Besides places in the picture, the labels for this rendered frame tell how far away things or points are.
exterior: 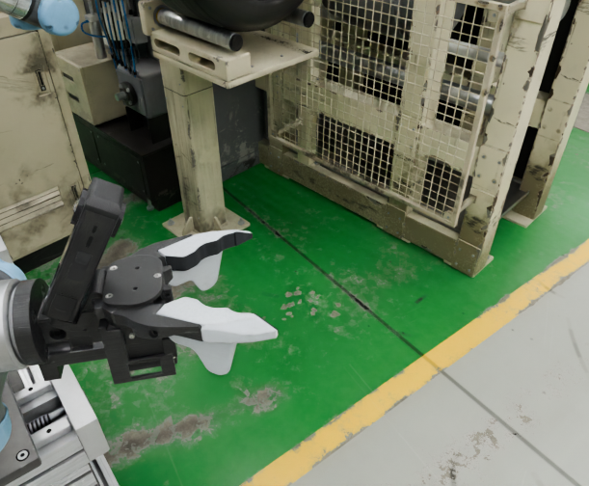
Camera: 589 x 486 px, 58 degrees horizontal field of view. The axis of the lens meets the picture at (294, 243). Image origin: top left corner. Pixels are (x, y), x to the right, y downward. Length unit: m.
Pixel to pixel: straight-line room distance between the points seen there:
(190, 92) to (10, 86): 0.56
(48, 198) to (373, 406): 1.36
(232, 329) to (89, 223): 0.13
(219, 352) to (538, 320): 1.71
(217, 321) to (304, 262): 1.69
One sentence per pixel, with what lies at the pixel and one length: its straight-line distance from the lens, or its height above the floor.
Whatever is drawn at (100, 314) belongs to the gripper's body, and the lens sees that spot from 0.44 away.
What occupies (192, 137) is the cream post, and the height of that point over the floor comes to 0.46.
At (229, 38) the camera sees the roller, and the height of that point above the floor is 0.91.
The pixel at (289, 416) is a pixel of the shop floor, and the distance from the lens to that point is 1.63.
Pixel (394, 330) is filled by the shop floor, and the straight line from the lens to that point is 1.87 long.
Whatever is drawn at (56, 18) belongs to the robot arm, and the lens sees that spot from 1.16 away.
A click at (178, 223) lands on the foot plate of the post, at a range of 2.31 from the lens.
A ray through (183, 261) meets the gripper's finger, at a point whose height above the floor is 1.06.
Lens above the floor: 1.37
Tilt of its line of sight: 39 degrees down
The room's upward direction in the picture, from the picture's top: straight up
